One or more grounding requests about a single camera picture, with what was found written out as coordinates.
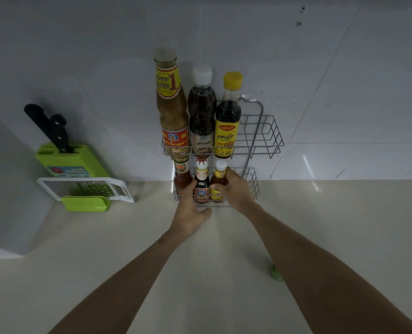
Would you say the yellow cap dark sauce bottle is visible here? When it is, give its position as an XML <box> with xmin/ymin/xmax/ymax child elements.
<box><xmin>214</xmin><ymin>71</ymin><xmax>244</xmax><ymax>160</ymax></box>

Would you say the green knife block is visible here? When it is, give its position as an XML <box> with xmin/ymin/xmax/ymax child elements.
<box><xmin>35</xmin><ymin>143</ymin><xmax>110</xmax><ymax>179</ymax></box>

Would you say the two-tier metal wire rack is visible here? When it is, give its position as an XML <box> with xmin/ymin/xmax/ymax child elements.
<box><xmin>161</xmin><ymin>95</ymin><xmax>285</xmax><ymax>208</ymax></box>

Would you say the person's right hand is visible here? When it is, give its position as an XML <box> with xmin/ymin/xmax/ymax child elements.
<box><xmin>209</xmin><ymin>167</ymin><xmax>259</xmax><ymax>215</ymax></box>

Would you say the large black handle knife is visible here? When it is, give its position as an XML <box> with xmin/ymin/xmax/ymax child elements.
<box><xmin>24</xmin><ymin>103</ymin><xmax>61</xmax><ymax>150</ymax></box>

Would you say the person's left forearm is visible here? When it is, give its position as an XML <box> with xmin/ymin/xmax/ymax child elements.
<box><xmin>48</xmin><ymin>229</ymin><xmax>191</xmax><ymax>334</ymax></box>

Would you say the small yellow label sauce bottle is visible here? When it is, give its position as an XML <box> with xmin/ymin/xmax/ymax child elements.
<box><xmin>209</xmin><ymin>159</ymin><xmax>229</xmax><ymax>203</ymax></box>

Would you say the tall brown sauce bottle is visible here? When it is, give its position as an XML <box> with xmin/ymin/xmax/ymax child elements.
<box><xmin>153</xmin><ymin>47</ymin><xmax>191</xmax><ymax>163</ymax></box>

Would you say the person's right forearm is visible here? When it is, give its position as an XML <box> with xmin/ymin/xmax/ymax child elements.
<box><xmin>242</xmin><ymin>202</ymin><xmax>412</xmax><ymax>334</ymax></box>

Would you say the white frame metal grater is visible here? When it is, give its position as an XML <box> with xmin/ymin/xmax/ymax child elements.
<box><xmin>36</xmin><ymin>177</ymin><xmax>135</xmax><ymax>204</ymax></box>

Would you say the small green round object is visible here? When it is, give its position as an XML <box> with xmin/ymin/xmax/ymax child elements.
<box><xmin>269</xmin><ymin>263</ymin><xmax>284</xmax><ymax>282</ymax></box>

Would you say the small black handle knife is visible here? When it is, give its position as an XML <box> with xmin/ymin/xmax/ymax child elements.
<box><xmin>50</xmin><ymin>113</ymin><xmax>74</xmax><ymax>154</ymax></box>

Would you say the person's left hand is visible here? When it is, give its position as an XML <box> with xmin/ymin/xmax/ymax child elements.
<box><xmin>169</xmin><ymin>180</ymin><xmax>213</xmax><ymax>239</ymax></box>

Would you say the small red sauce bottle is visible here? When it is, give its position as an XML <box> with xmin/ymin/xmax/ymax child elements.
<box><xmin>173</xmin><ymin>157</ymin><xmax>194</xmax><ymax>197</ymax></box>

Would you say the white cap fish sauce bottle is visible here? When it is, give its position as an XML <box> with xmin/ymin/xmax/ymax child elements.
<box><xmin>187</xmin><ymin>64</ymin><xmax>218</xmax><ymax>158</ymax></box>

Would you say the green grater container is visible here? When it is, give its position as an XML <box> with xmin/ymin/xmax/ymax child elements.
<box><xmin>60</xmin><ymin>195</ymin><xmax>112</xmax><ymax>213</ymax></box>

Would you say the small dark sauce bottle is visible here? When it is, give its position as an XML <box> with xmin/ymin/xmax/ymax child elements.
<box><xmin>193</xmin><ymin>157</ymin><xmax>211</xmax><ymax>204</ymax></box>

